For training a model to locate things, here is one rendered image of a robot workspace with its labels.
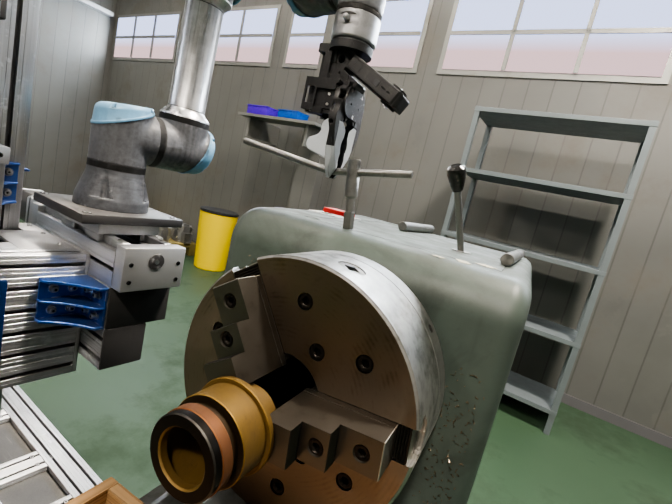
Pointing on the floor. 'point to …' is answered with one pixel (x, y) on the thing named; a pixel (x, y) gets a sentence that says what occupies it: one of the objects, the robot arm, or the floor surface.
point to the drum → (214, 238)
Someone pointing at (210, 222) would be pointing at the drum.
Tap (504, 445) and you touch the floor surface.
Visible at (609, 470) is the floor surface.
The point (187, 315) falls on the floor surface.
